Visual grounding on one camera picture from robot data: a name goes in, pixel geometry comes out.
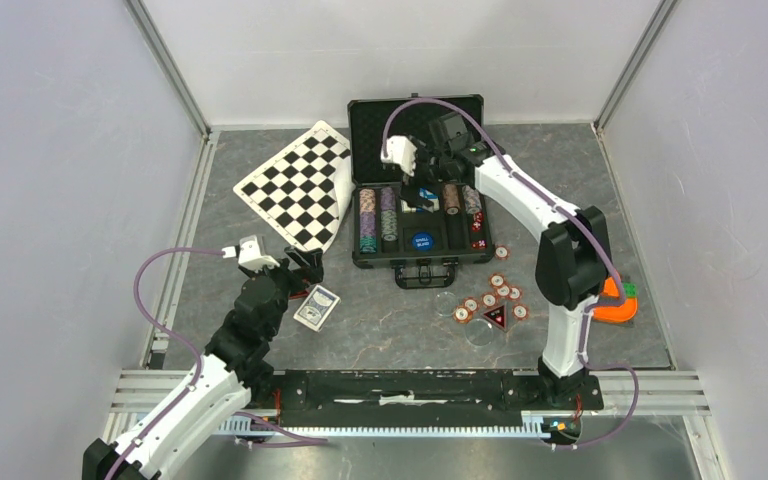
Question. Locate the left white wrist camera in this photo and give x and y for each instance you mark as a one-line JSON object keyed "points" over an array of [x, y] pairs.
{"points": [[250, 254]]}

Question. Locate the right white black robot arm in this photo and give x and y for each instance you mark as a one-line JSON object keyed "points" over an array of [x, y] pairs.
{"points": [[573, 245]]}

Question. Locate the blue small blind button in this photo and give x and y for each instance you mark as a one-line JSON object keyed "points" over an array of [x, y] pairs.
{"points": [[423, 241]]}

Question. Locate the teal poker chip stack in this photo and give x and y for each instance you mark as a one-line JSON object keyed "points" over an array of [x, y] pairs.
{"points": [[368, 243]]}

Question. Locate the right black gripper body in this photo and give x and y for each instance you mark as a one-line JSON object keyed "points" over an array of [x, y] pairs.
{"points": [[430, 169]]}

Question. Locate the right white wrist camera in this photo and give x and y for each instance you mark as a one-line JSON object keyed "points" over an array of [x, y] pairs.
{"points": [[401, 152]]}

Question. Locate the black poker set case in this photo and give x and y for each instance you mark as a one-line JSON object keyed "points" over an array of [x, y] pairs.
{"points": [[371, 122]]}

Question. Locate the blue boxed card deck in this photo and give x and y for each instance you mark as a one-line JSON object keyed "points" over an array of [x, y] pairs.
{"points": [[418, 200]]}

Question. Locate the black white checkerboard mat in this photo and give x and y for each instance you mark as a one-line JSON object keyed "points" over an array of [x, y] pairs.
{"points": [[303, 191]]}

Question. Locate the red five poker chip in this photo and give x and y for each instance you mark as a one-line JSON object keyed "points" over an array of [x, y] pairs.
{"points": [[520, 312], [503, 291], [471, 304], [497, 280], [489, 300], [514, 293]]}

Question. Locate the blue backed card deck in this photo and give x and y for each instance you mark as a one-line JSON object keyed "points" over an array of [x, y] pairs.
{"points": [[316, 308]]}

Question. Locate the clear dealer button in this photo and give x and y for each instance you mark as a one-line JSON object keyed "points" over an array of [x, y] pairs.
{"points": [[479, 333]]}

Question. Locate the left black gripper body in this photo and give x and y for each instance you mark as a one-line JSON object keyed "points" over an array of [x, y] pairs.
{"points": [[297, 280]]}

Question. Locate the red chip near case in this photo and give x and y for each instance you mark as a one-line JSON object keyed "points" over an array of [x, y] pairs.
{"points": [[502, 252]]}

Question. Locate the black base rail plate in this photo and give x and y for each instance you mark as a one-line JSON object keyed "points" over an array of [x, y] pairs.
{"points": [[416, 398]]}

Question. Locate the all in triangle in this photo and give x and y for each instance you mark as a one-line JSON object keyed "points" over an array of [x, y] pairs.
{"points": [[300, 294], [497, 317]]}

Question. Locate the left all in triangle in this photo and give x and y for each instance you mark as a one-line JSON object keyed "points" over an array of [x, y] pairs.
{"points": [[300, 294]]}

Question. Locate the green white chip stack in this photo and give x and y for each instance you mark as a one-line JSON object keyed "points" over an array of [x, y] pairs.
{"points": [[389, 225]]}

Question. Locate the brown poker chip stack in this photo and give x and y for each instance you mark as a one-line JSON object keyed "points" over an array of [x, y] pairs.
{"points": [[451, 199]]}

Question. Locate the orange poker chip stack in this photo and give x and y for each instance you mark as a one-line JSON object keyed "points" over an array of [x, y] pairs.
{"points": [[367, 201]]}

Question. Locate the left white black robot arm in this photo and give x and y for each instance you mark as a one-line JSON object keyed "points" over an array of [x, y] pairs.
{"points": [[225, 376]]}

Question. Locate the pink grey chip stack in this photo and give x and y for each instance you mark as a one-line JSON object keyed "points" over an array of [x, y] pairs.
{"points": [[472, 201]]}

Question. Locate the right all in triangle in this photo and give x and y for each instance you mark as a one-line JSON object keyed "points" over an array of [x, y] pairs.
{"points": [[497, 317]]}

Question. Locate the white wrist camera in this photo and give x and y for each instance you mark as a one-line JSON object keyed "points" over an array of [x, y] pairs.
{"points": [[250, 254], [401, 152]]}

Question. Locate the purple poker chip stack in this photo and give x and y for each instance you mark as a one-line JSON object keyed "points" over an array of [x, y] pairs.
{"points": [[388, 200]]}

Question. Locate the red dice group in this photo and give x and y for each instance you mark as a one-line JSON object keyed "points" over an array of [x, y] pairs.
{"points": [[478, 232]]}

